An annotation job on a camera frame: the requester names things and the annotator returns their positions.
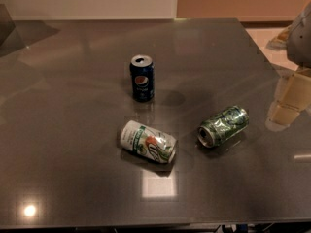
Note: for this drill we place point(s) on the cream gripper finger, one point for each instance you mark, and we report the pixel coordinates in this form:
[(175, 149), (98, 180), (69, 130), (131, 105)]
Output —
[(292, 96)]

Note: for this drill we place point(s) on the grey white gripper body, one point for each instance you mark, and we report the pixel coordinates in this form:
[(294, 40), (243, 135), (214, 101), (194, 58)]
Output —
[(301, 44)]

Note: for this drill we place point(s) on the green soda can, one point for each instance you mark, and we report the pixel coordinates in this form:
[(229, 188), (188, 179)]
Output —
[(219, 128)]

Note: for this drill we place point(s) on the blue Pepsi can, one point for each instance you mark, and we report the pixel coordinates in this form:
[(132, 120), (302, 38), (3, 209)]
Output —
[(142, 77)]

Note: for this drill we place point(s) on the white 7UP can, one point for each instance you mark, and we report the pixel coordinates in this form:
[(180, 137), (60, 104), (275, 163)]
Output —
[(148, 142)]

